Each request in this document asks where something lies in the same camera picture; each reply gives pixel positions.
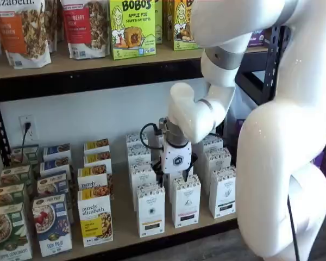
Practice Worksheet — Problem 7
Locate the black power cord with plug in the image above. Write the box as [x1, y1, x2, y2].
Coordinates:
[21, 122, 32, 167]

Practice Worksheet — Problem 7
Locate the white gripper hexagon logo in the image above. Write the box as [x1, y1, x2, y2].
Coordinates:
[151, 141, 198, 188]

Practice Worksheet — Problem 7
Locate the white box pink strip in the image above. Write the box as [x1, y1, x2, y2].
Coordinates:
[171, 173, 202, 228]

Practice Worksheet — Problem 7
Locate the white wall outlet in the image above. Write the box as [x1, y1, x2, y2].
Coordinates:
[18, 115, 35, 141]

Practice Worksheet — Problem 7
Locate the yellow Bobo's peanut butter box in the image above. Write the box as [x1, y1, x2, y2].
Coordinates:
[173, 0, 205, 51]

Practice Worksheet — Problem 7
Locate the green Bobo's apple pie box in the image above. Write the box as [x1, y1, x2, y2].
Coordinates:
[109, 0, 156, 60]
[152, 0, 164, 45]

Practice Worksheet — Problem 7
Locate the wooden shelf board with snacks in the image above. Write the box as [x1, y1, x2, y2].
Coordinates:
[0, 45, 269, 81]

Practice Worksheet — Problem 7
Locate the orange purely elizabeth granola bag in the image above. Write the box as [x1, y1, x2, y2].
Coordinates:
[43, 0, 64, 54]
[0, 0, 52, 69]

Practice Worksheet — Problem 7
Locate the wooden shelf board with cartons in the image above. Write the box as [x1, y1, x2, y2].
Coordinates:
[29, 152, 239, 259]

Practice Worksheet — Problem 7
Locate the white box dark strip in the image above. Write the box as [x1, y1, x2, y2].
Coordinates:
[208, 165, 237, 219]
[194, 134, 224, 164]
[203, 148, 232, 196]

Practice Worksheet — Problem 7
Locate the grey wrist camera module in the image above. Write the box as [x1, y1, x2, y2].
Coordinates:
[158, 116, 168, 138]

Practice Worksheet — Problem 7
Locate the red purely elizabeth granola bag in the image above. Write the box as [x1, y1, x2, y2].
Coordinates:
[60, 0, 110, 59]

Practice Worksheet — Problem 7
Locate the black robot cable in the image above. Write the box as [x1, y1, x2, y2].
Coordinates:
[140, 122, 301, 261]

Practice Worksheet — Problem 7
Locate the black metal shelving rack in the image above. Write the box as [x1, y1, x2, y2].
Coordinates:
[0, 26, 278, 261]
[270, 26, 292, 101]

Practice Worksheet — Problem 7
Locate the yellow purely elizabeth oatmeal box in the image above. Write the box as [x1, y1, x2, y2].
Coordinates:
[77, 187, 114, 247]
[83, 138, 110, 156]
[83, 151, 112, 169]
[77, 164, 112, 192]

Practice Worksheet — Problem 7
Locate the green apple cinnamon oatmeal box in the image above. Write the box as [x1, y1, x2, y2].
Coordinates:
[10, 144, 40, 167]
[0, 202, 33, 261]
[0, 183, 28, 208]
[0, 164, 33, 189]

